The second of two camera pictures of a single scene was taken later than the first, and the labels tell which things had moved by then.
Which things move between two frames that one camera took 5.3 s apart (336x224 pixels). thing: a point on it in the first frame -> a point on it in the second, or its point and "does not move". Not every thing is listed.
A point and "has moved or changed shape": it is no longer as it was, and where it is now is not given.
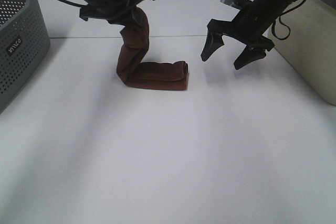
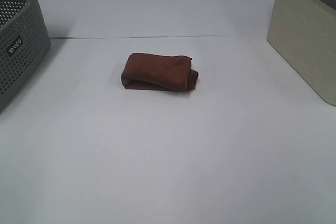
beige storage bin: (305, 35) does not move
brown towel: (134, 73) has moved or changed shape
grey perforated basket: (24, 38) does not move
